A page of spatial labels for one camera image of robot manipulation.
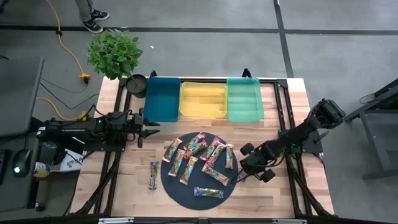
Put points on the yellow plastic bin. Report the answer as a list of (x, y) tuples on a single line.
[(202, 99)]

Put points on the silver metal bracket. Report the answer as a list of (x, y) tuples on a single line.
[(289, 221), (115, 220)]

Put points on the dark metal stand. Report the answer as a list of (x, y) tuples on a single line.
[(373, 140)]

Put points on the green leafy plant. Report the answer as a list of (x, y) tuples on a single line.
[(113, 54)]

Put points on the yellow white bottle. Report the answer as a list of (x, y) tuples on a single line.
[(40, 169)]

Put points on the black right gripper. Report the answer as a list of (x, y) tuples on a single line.
[(256, 161)]

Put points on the green plastic bin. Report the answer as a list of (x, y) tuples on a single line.
[(245, 99)]

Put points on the gray desk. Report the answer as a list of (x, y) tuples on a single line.
[(18, 93)]

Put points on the black flat device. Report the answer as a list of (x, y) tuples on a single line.
[(2, 165)]

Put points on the black computer mouse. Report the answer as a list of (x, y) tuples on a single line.
[(21, 161)]

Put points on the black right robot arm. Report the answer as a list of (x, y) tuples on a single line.
[(298, 132)]

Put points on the black aluminium table frame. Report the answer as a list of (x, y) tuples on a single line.
[(282, 83)]

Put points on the blue-wrapper granola bar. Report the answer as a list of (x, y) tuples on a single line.
[(153, 175), (241, 178), (209, 192)]

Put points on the black plant pot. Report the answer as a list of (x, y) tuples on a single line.
[(136, 85)]

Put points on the black table clamp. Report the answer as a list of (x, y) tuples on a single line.
[(246, 69), (153, 74)]

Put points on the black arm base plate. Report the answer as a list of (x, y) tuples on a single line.
[(102, 149), (314, 146)]

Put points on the red-end chewy granola bar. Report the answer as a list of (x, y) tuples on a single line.
[(195, 140), (210, 150), (196, 150), (216, 155)]

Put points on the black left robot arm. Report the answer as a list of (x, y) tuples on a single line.
[(77, 130)]

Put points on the white printed box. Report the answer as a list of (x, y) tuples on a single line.
[(73, 163)]

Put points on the blue plastic bin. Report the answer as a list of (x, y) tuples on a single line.
[(161, 99)]

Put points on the person's feet in sneakers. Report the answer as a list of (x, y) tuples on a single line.
[(84, 9)]

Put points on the round dark woven mat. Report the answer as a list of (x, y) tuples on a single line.
[(199, 200)]

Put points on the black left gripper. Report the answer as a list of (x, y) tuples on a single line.
[(140, 124)]

